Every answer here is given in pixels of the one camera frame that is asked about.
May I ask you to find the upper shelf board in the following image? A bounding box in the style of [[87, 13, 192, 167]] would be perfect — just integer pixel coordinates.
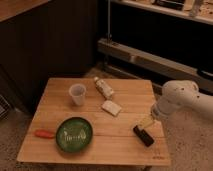
[[111, 0, 213, 25]]

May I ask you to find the grey metal shelf rail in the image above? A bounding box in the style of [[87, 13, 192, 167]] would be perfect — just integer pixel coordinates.
[[98, 38, 213, 93]]

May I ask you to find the small white bottle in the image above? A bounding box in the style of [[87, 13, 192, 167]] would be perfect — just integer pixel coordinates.
[[94, 77, 114, 100]]

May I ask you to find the translucent plastic cup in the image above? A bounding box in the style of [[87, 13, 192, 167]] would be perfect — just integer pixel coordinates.
[[69, 83, 86, 106]]

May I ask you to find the wooden table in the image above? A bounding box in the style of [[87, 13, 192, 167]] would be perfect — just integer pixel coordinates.
[[17, 78, 171, 166]]

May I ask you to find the green plate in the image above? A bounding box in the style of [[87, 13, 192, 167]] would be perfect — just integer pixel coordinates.
[[55, 117, 93, 153]]

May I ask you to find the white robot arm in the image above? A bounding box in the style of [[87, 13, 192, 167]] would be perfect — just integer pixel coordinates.
[[137, 80, 213, 130]]

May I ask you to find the orange carrot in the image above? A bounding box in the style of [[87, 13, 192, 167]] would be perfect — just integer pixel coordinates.
[[34, 130, 55, 139]]

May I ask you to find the white sponge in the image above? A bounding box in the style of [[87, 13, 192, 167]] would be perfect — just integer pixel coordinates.
[[101, 100, 121, 116]]

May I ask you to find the black eraser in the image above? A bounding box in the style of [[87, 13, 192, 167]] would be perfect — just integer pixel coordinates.
[[133, 126, 154, 147]]

